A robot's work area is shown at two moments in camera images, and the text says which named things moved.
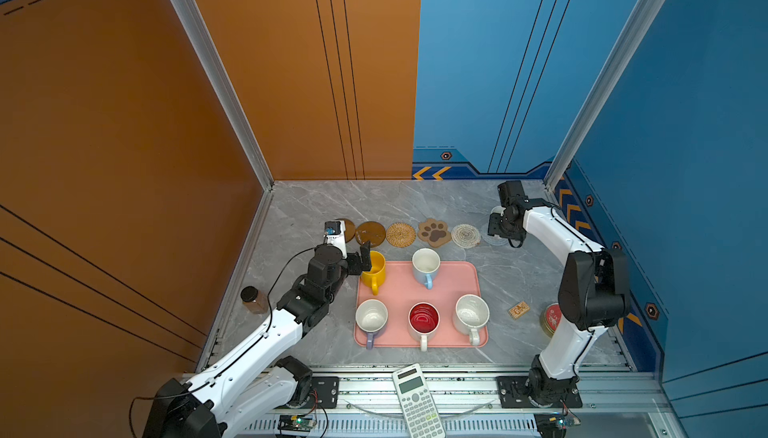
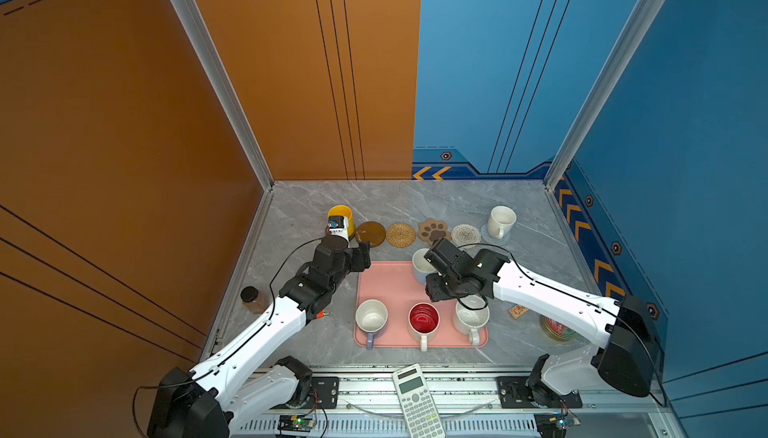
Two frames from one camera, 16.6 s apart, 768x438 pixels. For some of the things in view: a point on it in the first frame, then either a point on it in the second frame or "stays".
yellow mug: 377,274 -> 342,210
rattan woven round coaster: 401,234 stays
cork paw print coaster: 434,232 stays
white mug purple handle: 371,316 stays
